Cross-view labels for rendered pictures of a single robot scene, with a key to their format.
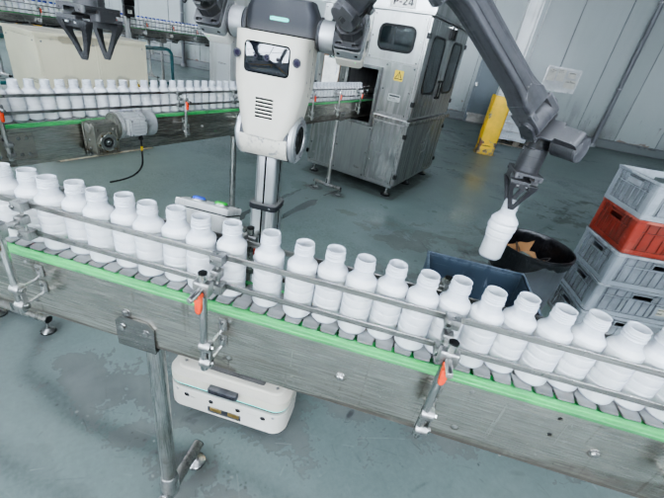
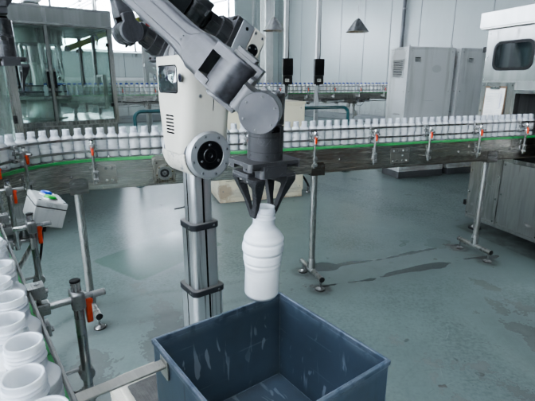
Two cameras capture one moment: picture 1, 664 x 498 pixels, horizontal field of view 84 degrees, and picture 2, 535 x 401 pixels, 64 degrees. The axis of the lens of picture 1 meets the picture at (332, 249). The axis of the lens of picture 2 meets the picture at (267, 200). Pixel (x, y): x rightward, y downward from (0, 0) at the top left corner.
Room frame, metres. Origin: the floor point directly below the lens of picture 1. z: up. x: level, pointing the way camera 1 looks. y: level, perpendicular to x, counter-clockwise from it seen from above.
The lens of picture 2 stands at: (0.45, -0.92, 1.42)
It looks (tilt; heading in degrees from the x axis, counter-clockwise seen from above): 16 degrees down; 45
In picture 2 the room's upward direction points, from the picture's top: straight up
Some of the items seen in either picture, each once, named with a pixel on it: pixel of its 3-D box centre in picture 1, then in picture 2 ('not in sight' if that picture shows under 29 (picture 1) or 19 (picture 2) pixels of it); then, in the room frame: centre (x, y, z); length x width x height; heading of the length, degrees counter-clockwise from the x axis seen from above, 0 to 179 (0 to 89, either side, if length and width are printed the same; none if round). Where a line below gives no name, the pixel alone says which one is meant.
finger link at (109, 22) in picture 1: (100, 35); (16, 75); (0.87, 0.57, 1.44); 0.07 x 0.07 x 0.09; 81
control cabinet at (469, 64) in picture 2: not in sight; (463, 110); (7.54, 1.68, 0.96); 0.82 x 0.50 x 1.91; 153
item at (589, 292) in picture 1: (621, 288); not in sight; (2.27, -2.01, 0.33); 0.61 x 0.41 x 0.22; 87
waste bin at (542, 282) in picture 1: (514, 287); not in sight; (2.05, -1.19, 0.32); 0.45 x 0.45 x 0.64
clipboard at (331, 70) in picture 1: (330, 70); (492, 104); (4.61, 0.37, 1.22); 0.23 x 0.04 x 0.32; 63
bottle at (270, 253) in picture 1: (268, 268); not in sight; (0.63, 0.12, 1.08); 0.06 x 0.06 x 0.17
